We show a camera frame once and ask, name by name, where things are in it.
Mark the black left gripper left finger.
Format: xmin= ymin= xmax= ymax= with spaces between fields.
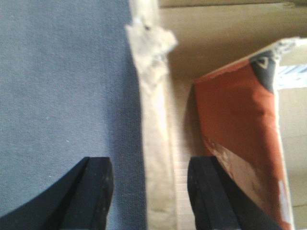
xmin=0 ymin=157 xmax=113 ymax=230

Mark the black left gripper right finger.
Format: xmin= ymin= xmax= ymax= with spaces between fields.
xmin=187 ymin=156 xmax=281 ymax=230

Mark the large brown cardboard box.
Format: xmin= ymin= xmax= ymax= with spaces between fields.
xmin=126 ymin=0 xmax=307 ymax=230

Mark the dark blue fabric mat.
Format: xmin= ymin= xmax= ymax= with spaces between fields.
xmin=0 ymin=0 xmax=147 ymax=230

